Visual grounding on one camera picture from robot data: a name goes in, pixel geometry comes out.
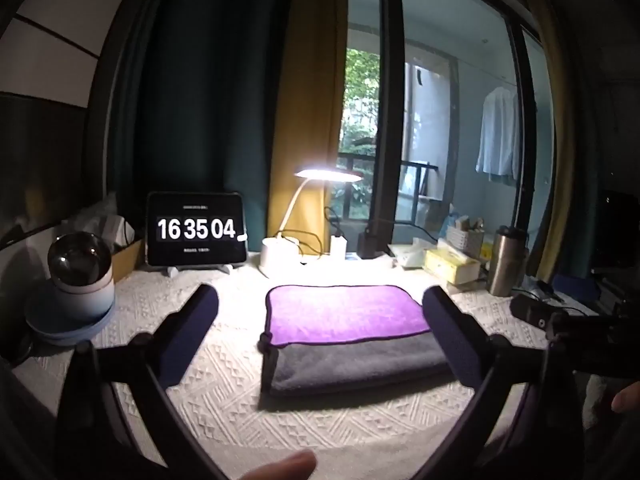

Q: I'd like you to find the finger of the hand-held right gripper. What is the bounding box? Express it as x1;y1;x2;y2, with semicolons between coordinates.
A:
510;294;557;330

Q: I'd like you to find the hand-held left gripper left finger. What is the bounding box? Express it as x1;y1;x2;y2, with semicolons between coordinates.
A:
52;283;226;480

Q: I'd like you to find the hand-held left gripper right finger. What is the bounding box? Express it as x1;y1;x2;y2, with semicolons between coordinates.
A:
415;286;592;480

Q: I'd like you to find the grey towel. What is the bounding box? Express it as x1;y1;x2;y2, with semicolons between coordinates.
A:
260;331;453;399

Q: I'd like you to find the purple towel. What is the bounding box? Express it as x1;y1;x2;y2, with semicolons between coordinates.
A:
259;284;433;351

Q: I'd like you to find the person's right hand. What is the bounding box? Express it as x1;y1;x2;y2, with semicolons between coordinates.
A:
612;381;640;415

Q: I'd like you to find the person's left hand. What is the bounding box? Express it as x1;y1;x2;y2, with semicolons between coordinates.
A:
235;449;318;480

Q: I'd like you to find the steel tumbler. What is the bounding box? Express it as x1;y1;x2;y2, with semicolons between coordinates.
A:
486;226;530;297

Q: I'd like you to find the white tablet stand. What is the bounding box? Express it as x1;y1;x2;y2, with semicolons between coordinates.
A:
166;262;234;278

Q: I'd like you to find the yellow tissue box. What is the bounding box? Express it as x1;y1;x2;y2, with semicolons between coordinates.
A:
424;246;482;286

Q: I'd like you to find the white tissue pack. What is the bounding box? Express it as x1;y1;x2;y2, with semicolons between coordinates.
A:
389;240;442;270

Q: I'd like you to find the white textured tablecloth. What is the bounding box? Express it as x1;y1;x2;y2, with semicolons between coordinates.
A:
10;259;601;480

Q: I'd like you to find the cardboard box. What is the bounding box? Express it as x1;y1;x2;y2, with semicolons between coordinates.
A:
111;238;147;284

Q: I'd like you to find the white woven basket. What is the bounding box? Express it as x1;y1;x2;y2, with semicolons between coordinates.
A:
446;216;487;252

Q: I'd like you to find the tablet with clock display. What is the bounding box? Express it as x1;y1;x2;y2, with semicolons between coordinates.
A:
145;191;249;267

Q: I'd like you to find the black box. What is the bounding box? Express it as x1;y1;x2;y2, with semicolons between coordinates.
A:
357;230;394;260

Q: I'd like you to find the round dome device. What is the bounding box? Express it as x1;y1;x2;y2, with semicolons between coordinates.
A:
47;231;116;325

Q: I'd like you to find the clear plastic bag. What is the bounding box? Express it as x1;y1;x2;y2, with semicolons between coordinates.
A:
65;195;136;256

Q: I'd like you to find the white desk lamp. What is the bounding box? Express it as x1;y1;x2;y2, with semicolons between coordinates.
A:
259;166;365;279

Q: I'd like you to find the hanging white shirt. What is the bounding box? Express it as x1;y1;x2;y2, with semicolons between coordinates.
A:
475;85;522;182

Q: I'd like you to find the dark green curtain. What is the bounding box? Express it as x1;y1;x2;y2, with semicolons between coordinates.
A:
107;0;301;256

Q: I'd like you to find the yellow curtain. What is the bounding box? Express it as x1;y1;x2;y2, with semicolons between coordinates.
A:
269;0;351;255

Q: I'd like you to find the black cable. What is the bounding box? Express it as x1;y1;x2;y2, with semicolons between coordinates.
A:
274;206;346;264

